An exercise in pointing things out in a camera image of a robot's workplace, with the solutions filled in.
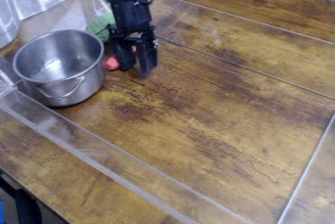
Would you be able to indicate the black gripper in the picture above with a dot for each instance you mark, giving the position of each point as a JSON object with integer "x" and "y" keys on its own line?
{"x": 133, "y": 18}

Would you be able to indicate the pink handled metal spoon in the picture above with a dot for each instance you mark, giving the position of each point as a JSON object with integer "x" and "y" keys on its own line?
{"x": 112, "y": 62}

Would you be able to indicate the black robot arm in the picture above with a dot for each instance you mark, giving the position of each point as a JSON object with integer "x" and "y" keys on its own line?
{"x": 132, "y": 34}

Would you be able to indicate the green knitted toy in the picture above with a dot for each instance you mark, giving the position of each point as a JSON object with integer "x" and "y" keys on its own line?
{"x": 97, "y": 27}

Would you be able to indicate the stainless steel pot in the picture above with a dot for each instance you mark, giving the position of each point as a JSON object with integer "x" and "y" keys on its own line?
{"x": 61, "y": 67}

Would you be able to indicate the clear acrylic barrier wall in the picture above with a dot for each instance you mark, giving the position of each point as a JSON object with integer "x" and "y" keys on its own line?
{"x": 223, "y": 136}

